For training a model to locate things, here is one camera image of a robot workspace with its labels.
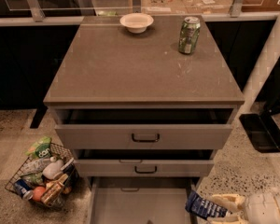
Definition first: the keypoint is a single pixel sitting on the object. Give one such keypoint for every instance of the green soda can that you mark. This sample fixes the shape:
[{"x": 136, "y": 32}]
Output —
[{"x": 189, "y": 33}]

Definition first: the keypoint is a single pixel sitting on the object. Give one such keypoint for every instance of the blue rxbar blueberry bar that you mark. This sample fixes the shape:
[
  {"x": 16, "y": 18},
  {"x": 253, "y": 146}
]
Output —
[{"x": 204, "y": 208}]

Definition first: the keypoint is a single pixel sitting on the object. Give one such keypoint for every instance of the grey drawer cabinet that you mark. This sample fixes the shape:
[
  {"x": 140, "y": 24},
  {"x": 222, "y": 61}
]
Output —
[{"x": 110, "y": 75}]

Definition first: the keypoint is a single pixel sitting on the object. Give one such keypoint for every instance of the grey drawer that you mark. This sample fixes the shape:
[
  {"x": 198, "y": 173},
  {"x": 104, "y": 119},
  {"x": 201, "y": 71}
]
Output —
[
  {"x": 155, "y": 163},
  {"x": 140, "y": 200},
  {"x": 143, "y": 136}
]

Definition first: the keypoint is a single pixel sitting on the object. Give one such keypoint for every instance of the brown snack box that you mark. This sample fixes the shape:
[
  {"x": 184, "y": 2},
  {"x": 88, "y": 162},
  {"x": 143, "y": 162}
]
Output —
[{"x": 52, "y": 193}]

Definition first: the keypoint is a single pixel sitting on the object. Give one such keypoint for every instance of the white plastic bottle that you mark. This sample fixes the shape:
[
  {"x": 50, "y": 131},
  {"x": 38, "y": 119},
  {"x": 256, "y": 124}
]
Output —
[{"x": 53, "y": 169}]

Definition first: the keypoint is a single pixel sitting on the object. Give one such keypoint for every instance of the orange fruit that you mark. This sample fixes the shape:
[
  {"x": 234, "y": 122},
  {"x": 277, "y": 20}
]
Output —
[{"x": 38, "y": 192}]

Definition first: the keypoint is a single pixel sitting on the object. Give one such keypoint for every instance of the blue soda can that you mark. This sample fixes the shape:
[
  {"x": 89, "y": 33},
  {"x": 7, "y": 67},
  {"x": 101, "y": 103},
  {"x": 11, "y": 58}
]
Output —
[{"x": 22, "y": 189}]

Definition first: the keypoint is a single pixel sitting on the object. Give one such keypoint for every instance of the grey bottom drawer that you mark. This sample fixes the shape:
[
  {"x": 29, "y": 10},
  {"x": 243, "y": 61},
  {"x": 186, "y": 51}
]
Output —
[{"x": 140, "y": 200}]

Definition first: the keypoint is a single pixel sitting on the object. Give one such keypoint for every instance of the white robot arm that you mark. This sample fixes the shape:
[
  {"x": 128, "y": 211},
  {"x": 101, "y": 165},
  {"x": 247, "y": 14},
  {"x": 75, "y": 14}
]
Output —
[{"x": 260, "y": 73}]

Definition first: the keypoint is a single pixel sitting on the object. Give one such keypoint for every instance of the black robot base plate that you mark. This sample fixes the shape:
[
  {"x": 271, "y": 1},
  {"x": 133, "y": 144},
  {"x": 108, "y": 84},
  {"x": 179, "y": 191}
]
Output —
[{"x": 262, "y": 132}]

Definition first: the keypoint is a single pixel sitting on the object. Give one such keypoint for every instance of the wire basket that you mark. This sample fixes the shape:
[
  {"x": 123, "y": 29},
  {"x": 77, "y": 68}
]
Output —
[{"x": 37, "y": 179}]

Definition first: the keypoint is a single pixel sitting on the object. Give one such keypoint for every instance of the grey middle drawer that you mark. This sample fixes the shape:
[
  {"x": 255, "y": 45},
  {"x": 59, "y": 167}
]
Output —
[{"x": 155, "y": 163}]

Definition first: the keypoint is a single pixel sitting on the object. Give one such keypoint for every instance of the grey top drawer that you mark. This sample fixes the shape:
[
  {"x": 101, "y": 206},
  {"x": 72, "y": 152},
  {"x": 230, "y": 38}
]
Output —
[{"x": 143, "y": 136}]

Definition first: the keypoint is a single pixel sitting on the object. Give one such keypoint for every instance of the glass railing barrier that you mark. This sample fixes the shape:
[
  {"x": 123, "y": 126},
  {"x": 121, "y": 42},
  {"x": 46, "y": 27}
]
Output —
[{"x": 54, "y": 12}]

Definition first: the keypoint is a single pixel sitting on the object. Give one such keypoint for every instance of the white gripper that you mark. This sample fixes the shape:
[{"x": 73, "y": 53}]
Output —
[{"x": 260, "y": 209}]

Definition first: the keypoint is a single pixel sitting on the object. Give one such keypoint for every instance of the clear plastic water bottle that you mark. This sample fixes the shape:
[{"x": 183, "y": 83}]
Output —
[{"x": 35, "y": 166}]

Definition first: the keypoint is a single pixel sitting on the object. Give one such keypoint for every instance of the cardboard box left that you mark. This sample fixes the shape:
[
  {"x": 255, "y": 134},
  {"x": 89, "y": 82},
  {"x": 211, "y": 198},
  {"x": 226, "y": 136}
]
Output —
[{"x": 163, "y": 7}]

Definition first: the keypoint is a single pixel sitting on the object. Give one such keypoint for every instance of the green chip bag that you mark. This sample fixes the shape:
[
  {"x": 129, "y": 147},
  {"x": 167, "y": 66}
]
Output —
[{"x": 40, "y": 149}]

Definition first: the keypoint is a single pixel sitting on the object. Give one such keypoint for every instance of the white paper bowl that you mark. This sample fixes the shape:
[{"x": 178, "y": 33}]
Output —
[{"x": 136, "y": 23}]

